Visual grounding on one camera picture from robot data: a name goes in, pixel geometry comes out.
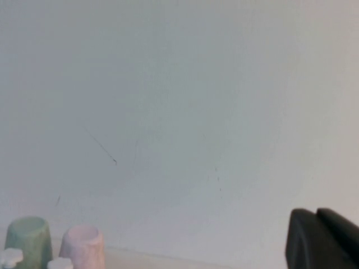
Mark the pink plastic cup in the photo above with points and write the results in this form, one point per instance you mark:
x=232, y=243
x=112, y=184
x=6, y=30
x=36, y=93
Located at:
x=82, y=246

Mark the green plastic cup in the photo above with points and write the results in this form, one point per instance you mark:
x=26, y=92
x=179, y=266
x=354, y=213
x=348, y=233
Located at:
x=31, y=238

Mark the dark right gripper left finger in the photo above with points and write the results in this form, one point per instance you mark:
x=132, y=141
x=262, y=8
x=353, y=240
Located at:
x=305, y=246

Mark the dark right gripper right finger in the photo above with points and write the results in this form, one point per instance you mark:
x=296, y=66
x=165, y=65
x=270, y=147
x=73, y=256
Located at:
x=342, y=227

